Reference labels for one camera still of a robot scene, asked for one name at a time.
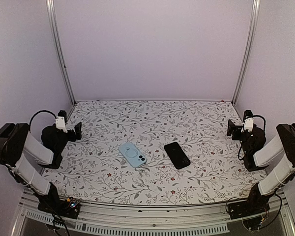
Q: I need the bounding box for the black phone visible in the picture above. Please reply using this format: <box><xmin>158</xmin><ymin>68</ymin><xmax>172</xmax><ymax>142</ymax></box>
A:
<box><xmin>164</xmin><ymin>142</ymin><xmax>191</xmax><ymax>170</ymax></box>

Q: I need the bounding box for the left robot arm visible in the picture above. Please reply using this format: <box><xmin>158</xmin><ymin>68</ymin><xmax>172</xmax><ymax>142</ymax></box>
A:
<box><xmin>0</xmin><ymin>123</ymin><xmax>82</xmax><ymax>213</ymax></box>

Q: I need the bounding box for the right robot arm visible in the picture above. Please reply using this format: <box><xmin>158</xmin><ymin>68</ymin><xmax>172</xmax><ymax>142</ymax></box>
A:
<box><xmin>226</xmin><ymin>117</ymin><xmax>295</xmax><ymax>214</ymax></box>

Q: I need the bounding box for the light blue phone case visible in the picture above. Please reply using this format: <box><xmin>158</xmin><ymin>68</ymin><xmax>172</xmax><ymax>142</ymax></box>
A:
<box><xmin>118</xmin><ymin>143</ymin><xmax>147</xmax><ymax>168</ymax></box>

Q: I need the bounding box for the floral patterned table mat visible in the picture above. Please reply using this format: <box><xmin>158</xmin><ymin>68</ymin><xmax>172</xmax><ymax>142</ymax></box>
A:
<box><xmin>43</xmin><ymin>101</ymin><xmax>266</xmax><ymax>206</ymax></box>

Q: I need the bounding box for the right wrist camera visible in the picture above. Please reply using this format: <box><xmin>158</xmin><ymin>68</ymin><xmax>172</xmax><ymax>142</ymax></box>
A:
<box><xmin>243</xmin><ymin>110</ymin><xmax>253</xmax><ymax>121</ymax></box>

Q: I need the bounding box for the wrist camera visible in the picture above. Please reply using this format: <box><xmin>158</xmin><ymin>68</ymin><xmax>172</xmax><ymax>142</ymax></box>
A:
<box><xmin>58</xmin><ymin>110</ymin><xmax>67</xmax><ymax>123</ymax></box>
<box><xmin>243</xmin><ymin>110</ymin><xmax>253</xmax><ymax>121</ymax></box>

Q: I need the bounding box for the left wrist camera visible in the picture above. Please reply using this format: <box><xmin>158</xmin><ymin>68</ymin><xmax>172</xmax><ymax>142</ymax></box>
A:
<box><xmin>58</xmin><ymin>110</ymin><xmax>67</xmax><ymax>123</ymax></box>

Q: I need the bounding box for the right camera cable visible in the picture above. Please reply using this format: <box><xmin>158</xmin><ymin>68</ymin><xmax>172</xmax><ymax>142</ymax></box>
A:
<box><xmin>250</xmin><ymin>115</ymin><xmax>266</xmax><ymax>131</ymax></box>

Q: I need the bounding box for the camera cable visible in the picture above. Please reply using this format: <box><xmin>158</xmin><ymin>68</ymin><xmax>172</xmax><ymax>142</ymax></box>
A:
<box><xmin>250</xmin><ymin>115</ymin><xmax>266</xmax><ymax>131</ymax></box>
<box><xmin>29</xmin><ymin>110</ymin><xmax>59</xmax><ymax>135</ymax></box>

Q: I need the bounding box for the left camera cable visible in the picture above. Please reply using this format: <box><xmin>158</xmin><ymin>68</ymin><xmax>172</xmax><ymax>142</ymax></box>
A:
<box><xmin>29</xmin><ymin>110</ymin><xmax>59</xmax><ymax>135</ymax></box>

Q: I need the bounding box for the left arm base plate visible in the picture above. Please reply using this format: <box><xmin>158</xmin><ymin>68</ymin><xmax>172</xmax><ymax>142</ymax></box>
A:
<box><xmin>38</xmin><ymin>197</ymin><xmax>81</xmax><ymax>219</ymax></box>

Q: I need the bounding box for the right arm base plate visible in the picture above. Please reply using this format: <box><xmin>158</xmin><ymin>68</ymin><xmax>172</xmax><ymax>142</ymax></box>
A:
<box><xmin>225</xmin><ymin>198</ymin><xmax>270</xmax><ymax>219</ymax></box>

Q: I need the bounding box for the front aluminium rail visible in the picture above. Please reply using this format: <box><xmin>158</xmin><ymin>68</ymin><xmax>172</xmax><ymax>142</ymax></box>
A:
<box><xmin>11</xmin><ymin>191</ymin><xmax>295</xmax><ymax>236</ymax></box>

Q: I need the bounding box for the right aluminium frame post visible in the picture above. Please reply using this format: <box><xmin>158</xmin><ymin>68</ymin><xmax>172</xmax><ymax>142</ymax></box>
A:
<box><xmin>232</xmin><ymin>0</ymin><xmax>260</xmax><ymax>106</ymax></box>

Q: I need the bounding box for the aluminium frame post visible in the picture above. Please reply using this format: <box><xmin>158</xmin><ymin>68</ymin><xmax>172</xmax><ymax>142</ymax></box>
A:
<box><xmin>232</xmin><ymin>0</ymin><xmax>260</xmax><ymax>106</ymax></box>
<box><xmin>46</xmin><ymin>0</ymin><xmax>76</xmax><ymax>105</ymax></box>

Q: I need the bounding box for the left aluminium frame post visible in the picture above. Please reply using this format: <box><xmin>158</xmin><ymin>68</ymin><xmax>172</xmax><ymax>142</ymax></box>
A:
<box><xmin>46</xmin><ymin>0</ymin><xmax>76</xmax><ymax>105</ymax></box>

